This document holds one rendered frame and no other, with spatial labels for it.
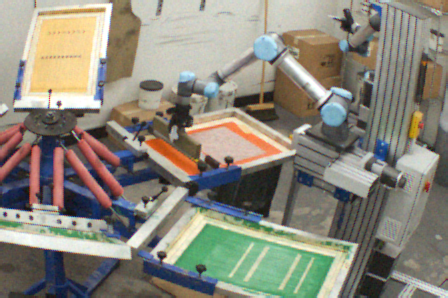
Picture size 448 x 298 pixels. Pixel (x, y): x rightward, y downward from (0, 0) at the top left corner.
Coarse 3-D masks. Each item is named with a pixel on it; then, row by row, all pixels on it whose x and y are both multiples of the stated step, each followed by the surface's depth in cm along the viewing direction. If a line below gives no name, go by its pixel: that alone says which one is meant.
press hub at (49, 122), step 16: (32, 112) 294; (48, 112) 287; (64, 112) 299; (32, 128) 279; (48, 128) 281; (64, 128) 284; (48, 144) 289; (48, 160) 291; (48, 176) 292; (64, 176) 299; (64, 192) 293; (64, 272) 326; (64, 288) 327
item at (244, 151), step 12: (228, 144) 376; (240, 144) 378; (252, 144) 380; (264, 144) 382; (180, 156) 356; (216, 156) 361; (240, 156) 365; (252, 156) 367; (264, 156) 369; (180, 168) 344; (192, 168) 346
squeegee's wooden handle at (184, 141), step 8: (160, 120) 355; (152, 128) 361; (160, 128) 355; (176, 128) 349; (168, 136) 351; (184, 136) 342; (176, 144) 347; (184, 144) 342; (192, 144) 338; (200, 144) 337; (192, 152) 339
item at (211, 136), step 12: (192, 132) 383; (204, 132) 385; (216, 132) 387; (228, 132) 389; (240, 132) 391; (156, 144) 364; (168, 144) 366; (204, 144) 372; (216, 144) 374; (168, 156) 354
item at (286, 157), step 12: (204, 120) 395; (240, 120) 406; (252, 120) 399; (144, 132) 369; (264, 132) 393; (276, 132) 390; (288, 144) 380; (276, 156) 363; (288, 156) 366; (252, 168) 351; (264, 168) 357
